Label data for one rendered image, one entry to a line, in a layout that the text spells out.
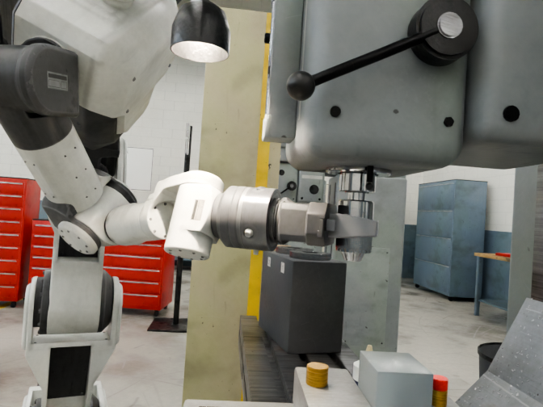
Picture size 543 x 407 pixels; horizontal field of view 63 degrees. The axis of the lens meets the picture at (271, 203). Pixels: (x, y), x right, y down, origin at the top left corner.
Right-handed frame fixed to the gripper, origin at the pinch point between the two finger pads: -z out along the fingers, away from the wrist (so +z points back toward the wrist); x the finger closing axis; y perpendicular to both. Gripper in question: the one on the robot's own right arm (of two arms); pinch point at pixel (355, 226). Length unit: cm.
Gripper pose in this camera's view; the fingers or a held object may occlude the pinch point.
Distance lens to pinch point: 59.6
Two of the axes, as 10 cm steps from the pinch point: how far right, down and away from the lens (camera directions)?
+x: 2.7, 0.4, 9.6
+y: -0.8, 10.0, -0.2
